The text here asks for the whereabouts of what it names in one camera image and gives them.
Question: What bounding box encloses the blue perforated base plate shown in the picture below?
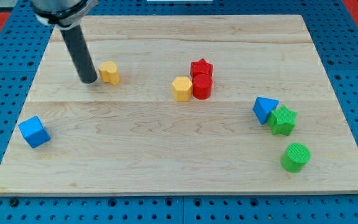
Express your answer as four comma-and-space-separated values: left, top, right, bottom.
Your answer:
0, 0, 358, 223

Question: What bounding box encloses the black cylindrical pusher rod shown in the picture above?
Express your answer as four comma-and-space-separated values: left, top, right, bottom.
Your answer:
60, 25, 98, 84

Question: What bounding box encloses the green star block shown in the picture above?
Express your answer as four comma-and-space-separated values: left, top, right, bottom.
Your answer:
267, 105, 298, 136

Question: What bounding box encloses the blue triangle block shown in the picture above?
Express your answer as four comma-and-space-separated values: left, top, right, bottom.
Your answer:
252, 96, 279, 124

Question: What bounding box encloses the yellow hexagon block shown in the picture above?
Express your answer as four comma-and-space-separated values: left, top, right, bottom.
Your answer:
172, 77, 193, 101

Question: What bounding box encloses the red star block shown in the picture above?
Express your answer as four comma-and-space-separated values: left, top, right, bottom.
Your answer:
190, 58, 213, 78

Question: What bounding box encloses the yellow heart block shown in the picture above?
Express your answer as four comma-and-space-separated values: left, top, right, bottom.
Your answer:
98, 60, 121, 85

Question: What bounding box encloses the green cylinder block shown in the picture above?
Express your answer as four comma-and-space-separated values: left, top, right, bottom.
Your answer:
280, 142, 311, 173

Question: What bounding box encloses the blue cube block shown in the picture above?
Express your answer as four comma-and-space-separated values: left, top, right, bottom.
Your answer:
18, 116, 51, 148

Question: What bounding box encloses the wooden board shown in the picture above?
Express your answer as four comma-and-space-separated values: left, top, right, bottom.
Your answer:
0, 15, 358, 197

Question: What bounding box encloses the red cylinder block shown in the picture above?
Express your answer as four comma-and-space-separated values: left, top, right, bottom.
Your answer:
193, 74, 213, 100

